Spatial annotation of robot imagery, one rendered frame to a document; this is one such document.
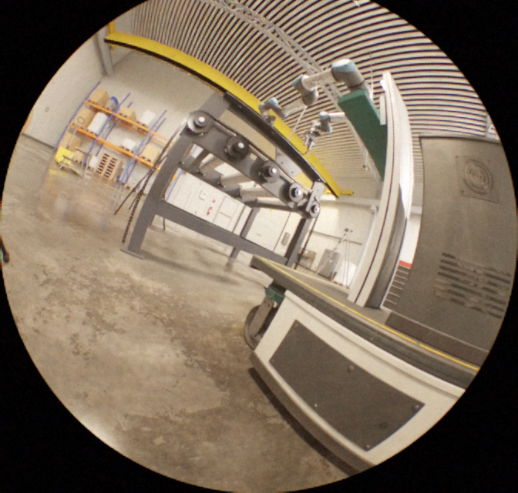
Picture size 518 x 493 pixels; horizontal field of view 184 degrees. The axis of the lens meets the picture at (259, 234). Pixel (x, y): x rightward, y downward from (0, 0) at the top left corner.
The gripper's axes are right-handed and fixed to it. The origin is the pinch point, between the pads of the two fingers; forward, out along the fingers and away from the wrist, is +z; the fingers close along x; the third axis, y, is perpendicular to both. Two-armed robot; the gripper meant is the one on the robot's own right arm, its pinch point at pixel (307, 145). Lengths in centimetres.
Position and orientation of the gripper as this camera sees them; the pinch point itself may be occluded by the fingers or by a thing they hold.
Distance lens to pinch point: 146.1
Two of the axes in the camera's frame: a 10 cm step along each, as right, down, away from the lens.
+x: -7.3, -3.6, -5.8
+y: -5.4, -2.1, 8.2
